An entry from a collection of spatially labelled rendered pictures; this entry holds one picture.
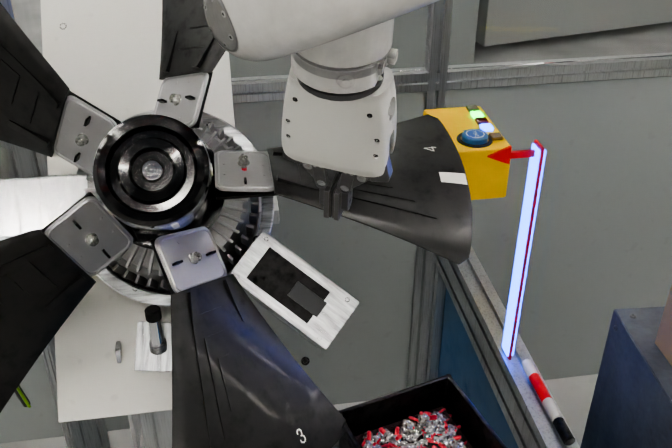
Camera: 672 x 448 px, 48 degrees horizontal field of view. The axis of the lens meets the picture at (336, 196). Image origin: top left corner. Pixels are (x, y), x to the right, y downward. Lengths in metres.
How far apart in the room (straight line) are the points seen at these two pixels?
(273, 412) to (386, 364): 1.23
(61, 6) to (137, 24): 0.11
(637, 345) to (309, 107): 0.59
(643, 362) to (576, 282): 1.03
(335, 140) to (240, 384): 0.30
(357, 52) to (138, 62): 0.58
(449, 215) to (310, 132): 0.24
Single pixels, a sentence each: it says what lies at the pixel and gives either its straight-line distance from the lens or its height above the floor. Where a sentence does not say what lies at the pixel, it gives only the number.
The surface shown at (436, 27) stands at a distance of 1.60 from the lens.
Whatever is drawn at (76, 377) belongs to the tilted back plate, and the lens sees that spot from 1.09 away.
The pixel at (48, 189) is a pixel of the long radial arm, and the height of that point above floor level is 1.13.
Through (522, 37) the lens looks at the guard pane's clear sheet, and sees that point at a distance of 1.69.
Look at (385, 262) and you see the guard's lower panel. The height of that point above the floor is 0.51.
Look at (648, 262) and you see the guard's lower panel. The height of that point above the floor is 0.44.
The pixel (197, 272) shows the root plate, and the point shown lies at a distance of 0.85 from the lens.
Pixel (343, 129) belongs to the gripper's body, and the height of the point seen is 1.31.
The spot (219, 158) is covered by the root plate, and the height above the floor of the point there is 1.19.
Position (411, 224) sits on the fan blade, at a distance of 0.83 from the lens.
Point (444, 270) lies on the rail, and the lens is 1.36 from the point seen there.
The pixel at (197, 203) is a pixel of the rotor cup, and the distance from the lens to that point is 0.79.
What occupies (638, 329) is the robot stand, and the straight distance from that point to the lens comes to 1.10.
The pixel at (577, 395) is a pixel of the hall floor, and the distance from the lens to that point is 2.34.
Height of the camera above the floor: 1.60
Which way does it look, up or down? 31 degrees down
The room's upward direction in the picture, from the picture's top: straight up
